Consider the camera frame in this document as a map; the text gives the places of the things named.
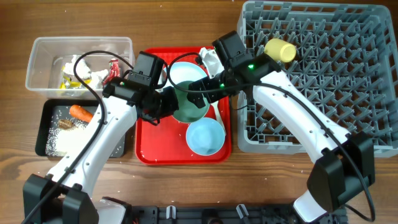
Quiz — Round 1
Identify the green bowl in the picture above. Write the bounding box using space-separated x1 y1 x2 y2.
172 88 210 123

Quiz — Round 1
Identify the white tissue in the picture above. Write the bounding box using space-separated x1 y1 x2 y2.
62 55 91 80
88 69 109 89

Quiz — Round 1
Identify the yellow plastic cup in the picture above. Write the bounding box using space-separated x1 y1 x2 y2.
264 39 296 63

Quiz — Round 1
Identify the orange carrot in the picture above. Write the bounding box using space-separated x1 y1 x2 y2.
69 105 93 123

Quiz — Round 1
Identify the yellow silver foil wrapper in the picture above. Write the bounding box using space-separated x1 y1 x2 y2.
59 66 91 89

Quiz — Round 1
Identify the brown food lump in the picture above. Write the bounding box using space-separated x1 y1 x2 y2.
58 119 75 130

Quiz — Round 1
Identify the white rice pile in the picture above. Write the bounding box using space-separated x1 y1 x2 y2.
45 106 88 157

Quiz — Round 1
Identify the red snack wrapper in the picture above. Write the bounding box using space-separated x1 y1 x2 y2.
102 58 120 86

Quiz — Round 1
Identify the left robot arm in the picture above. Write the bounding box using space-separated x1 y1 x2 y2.
23 52 178 223

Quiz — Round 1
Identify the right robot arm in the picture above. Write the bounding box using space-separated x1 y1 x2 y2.
188 31 375 223

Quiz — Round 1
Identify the grey dishwasher rack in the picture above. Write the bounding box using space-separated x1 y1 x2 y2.
237 1 397 157

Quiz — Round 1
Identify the white plastic spoon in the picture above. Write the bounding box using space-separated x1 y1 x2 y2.
211 101 226 135

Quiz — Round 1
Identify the red plastic tray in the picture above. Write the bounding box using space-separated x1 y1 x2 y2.
136 46 233 166

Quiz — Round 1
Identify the light blue plate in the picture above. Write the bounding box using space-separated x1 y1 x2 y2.
170 62 207 89

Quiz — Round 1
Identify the blue bowl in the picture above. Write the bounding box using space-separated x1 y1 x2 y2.
185 118 226 156

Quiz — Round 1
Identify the clear plastic bin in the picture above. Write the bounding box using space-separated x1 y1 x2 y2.
25 37 136 100

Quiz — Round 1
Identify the black plastic tray bin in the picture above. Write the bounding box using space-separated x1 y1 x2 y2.
34 98 129 157

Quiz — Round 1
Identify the right black cable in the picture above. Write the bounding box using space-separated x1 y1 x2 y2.
166 52 376 223

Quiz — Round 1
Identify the black cable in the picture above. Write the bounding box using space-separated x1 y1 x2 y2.
166 52 376 223
20 50 137 224

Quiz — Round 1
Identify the left black cable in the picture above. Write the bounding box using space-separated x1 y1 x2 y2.
20 50 137 224

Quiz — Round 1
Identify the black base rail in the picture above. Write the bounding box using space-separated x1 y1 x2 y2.
99 197 348 224

